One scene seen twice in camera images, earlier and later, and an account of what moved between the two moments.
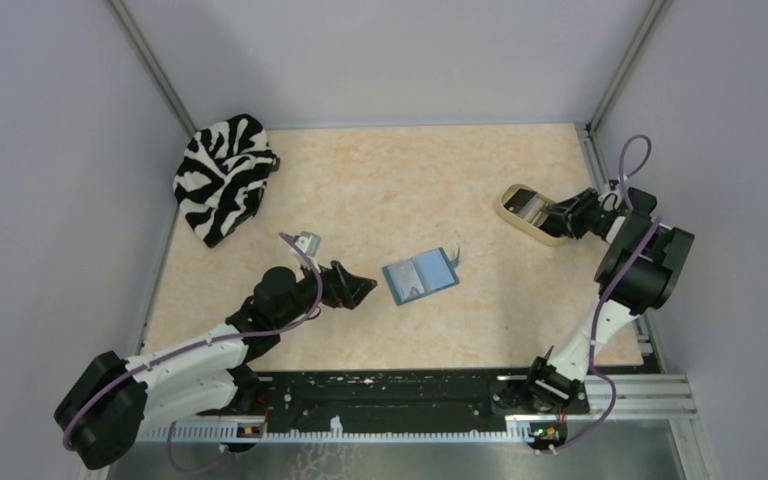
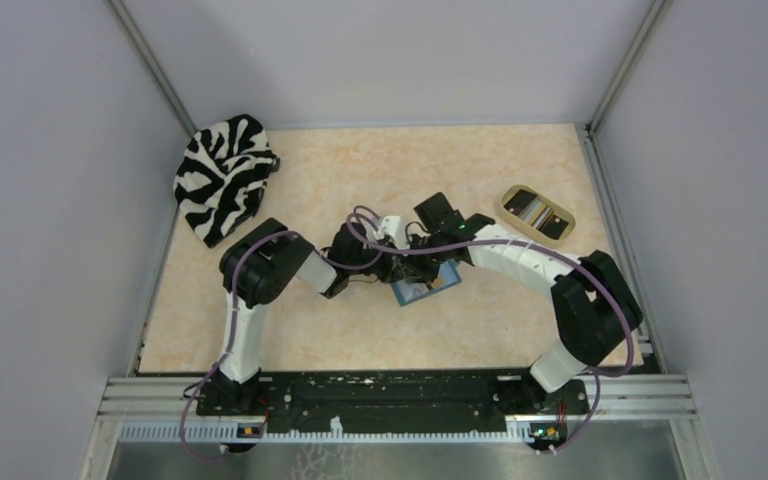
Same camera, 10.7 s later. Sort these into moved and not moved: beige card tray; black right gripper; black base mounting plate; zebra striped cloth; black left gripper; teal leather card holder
Moved: black right gripper; black left gripper
Not moved: teal leather card holder; black base mounting plate; zebra striped cloth; beige card tray
